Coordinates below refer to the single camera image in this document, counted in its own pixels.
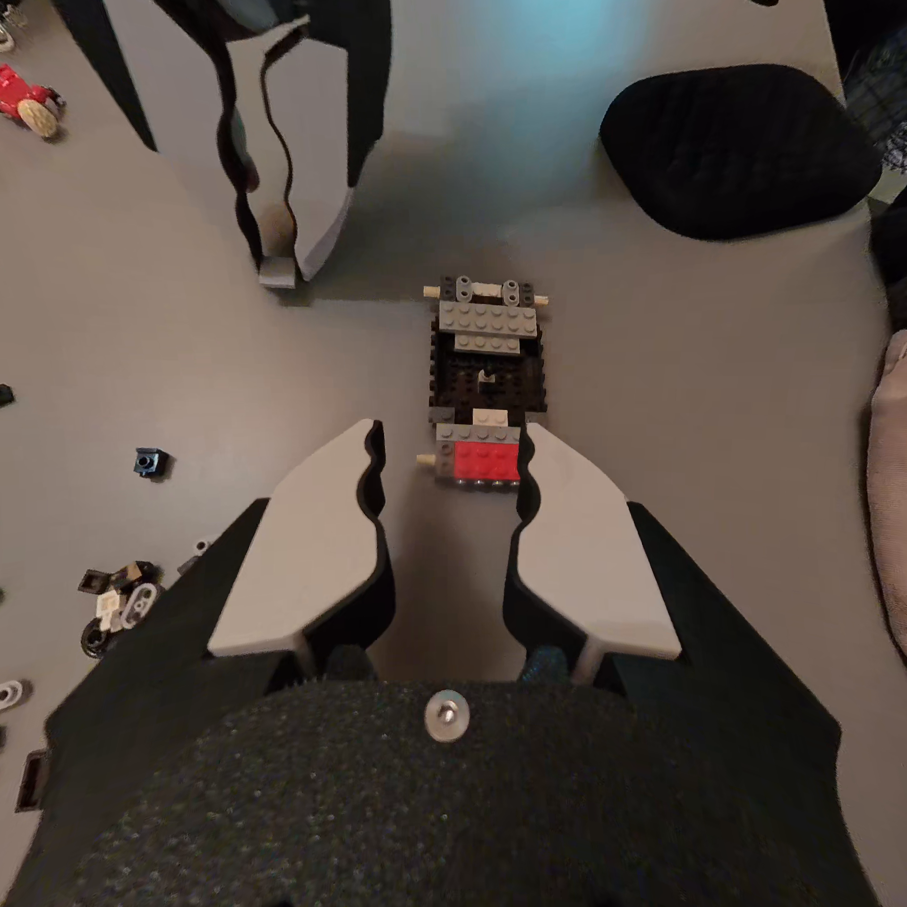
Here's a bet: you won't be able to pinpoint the red toy part with wheel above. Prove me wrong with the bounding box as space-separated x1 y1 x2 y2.
0 62 67 140

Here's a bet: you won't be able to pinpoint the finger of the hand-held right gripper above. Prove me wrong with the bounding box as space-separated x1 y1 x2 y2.
106 0 265 274
262 16 353 282

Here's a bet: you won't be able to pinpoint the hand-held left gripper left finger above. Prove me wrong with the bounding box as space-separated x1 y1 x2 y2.
207 419 396 670

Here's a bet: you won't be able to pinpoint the black quilted pad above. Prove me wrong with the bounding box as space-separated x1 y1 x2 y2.
599 64 884 243

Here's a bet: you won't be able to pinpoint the scattered small brick pieces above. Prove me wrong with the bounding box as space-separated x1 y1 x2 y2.
0 385 217 710

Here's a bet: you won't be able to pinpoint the toy brick car chassis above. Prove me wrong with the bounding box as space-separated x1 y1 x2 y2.
417 275 550 495

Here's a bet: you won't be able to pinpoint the grey desk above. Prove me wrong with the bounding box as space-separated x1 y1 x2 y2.
0 0 890 901

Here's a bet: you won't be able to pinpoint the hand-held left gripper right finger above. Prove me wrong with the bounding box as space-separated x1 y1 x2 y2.
505 423 683 685

